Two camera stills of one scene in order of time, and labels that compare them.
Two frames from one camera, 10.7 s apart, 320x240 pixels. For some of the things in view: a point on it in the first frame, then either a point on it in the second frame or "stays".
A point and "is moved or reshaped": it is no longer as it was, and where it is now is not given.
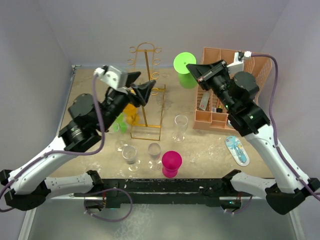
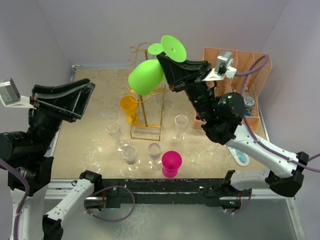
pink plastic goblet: (171, 161) stays
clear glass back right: (181, 123) stays
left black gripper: (141, 91) to (68, 105)
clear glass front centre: (154, 150) stays
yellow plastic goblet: (130, 112) stays
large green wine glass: (186, 79) is moved or reshaped
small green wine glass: (120, 124) to (173, 48)
